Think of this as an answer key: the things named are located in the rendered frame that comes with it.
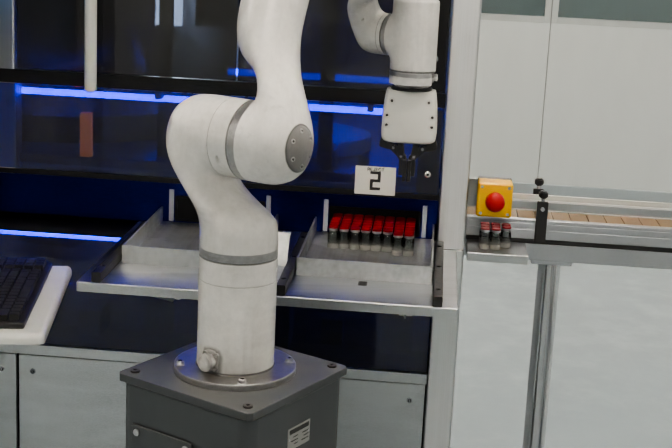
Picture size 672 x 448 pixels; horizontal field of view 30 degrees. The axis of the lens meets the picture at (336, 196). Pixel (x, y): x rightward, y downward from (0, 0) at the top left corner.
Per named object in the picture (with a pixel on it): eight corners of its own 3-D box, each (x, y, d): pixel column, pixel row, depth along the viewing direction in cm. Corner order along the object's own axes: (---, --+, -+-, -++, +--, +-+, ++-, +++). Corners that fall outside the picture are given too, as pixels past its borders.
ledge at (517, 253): (465, 243, 277) (466, 235, 277) (524, 247, 276) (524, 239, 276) (466, 260, 264) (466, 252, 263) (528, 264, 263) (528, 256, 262)
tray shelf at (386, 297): (138, 228, 277) (138, 220, 276) (456, 250, 272) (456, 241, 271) (75, 291, 230) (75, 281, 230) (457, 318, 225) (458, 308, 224)
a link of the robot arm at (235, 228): (246, 269, 183) (251, 108, 178) (149, 247, 193) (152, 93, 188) (293, 253, 193) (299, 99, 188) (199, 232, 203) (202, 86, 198)
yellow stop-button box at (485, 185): (475, 208, 268) (477, 175, 266) (509, 210, 267) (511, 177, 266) (476, 216, 260) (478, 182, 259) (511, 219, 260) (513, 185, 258)
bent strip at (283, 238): (274, 260, 250) (275, 231, 249) (289, 261, 250) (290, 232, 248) (262, 279, 236) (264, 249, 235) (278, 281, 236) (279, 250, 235)
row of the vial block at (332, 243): (327, 246, 262) (328, 224, 261) (413, 251, 260) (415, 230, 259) (326, 248, 260) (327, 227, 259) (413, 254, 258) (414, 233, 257)
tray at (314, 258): (314, 232, 273) (315, 216, 273) (433, 240, 272) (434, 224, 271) (295, 275, 240) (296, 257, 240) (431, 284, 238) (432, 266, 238)
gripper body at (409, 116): (440, 80, 232) (436, 140, 234) (385, 77, 233) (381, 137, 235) (439, 85, 224) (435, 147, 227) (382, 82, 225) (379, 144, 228)
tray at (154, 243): (161, 221, 276) (161, 206, 275) (278, 229, 274) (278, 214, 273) (121, 262, 243) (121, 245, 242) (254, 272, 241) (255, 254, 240)
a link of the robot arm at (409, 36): (376, 68, 227) (421, 74, 222) (380, -5, 224) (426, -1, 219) (400, 65, 234) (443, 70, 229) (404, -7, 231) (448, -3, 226)
